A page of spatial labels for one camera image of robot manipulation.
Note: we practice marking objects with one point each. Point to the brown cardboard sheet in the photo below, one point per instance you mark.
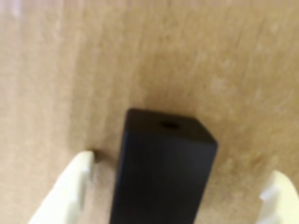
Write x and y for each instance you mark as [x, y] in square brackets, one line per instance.
[70, 70]

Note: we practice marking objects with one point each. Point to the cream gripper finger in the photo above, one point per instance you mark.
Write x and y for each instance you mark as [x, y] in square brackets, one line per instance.
[282, 200]
[67, 186]

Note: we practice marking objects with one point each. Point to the black rectangular block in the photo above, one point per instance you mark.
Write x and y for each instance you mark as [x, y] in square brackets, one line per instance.
[163, 175]

